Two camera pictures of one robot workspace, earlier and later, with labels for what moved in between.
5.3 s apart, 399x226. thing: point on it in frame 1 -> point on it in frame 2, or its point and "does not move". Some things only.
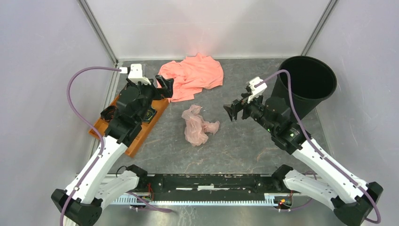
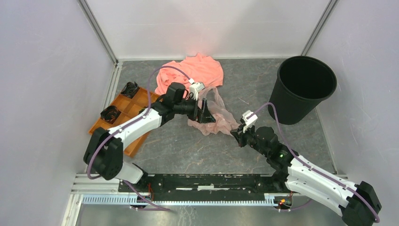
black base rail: [211, 184] does not move
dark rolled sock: [107, 114] does not move
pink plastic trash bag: [196, 127] -> [224, 123]
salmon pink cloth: [192, 76] does not move
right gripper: [232, 110] -> [239, 135]
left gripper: [167, 87] -> [203, 116]
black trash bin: [312, 82] does not move
